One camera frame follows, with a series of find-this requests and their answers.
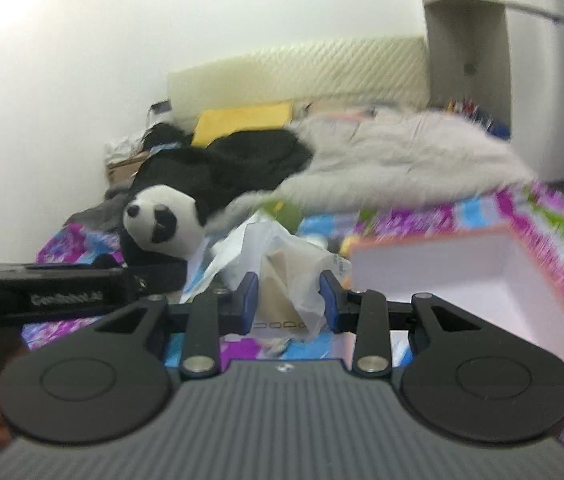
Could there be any dark grey blanket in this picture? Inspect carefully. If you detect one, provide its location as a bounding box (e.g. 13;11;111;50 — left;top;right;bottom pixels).
64;195;135;233

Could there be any yellow pillow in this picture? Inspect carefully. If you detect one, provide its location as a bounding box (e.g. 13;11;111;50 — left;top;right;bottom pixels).
192;101;295;148

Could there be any black clothing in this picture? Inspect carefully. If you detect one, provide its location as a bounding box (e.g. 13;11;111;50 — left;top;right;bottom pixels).
132;122;313;211

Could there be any row of small bottles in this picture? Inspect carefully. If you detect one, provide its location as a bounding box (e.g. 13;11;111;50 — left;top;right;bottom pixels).
442;97;487;121

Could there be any white wardrobe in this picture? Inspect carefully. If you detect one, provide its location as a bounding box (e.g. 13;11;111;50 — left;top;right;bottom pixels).
414;0;564;183

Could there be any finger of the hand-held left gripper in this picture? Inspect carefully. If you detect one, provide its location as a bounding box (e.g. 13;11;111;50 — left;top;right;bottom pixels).
129;259;187;293

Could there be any green plush toy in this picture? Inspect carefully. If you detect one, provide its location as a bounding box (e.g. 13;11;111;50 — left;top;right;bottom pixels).
261;200;303;233

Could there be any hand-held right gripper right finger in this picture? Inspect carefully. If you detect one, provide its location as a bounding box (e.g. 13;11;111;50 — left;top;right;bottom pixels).
318;270;482;380

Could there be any cream quilted headboard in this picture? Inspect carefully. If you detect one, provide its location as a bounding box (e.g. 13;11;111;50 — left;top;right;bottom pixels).
167;35;430;126

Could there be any blue storage box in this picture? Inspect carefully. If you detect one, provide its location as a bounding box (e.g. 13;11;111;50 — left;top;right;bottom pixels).
484;120;512;141

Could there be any brown cardboard box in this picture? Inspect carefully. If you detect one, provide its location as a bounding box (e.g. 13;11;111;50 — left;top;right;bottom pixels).
106;152;150;186

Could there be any white cloth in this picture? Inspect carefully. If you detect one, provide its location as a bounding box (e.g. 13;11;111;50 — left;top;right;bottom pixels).
104;132;147;161

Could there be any clear plastic bag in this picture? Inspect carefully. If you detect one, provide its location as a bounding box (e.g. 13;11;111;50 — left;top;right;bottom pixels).
187;212;353;338

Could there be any grey duvet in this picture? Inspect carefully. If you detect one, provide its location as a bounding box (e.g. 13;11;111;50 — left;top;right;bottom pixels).
209;110;537;233

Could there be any floral striped bed sheet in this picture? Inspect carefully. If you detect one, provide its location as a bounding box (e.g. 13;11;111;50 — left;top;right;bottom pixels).
22;182;564;466

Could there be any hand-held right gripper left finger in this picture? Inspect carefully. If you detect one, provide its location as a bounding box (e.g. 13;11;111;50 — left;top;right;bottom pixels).
93;271;261;380

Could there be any panda plush toy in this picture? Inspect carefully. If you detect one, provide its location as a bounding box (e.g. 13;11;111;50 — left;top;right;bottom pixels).
119;184;213;266

